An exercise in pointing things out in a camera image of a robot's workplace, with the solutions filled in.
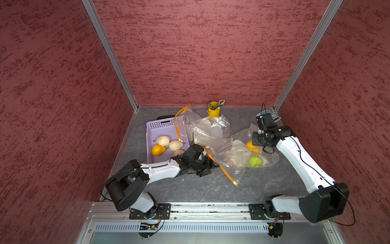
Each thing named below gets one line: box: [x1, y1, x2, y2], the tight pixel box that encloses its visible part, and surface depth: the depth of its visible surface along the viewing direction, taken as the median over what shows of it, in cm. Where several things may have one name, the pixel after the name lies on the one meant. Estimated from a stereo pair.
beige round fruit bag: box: [168, 140, 184, 151], surface depth 94 cm
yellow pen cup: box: [206, 101, 221, 117], surface depth 110 cm
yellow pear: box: [151, 144, 167, 157], surface depth 93 cm
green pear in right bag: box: [248, 155, 263, 168], surface depth 80 cm
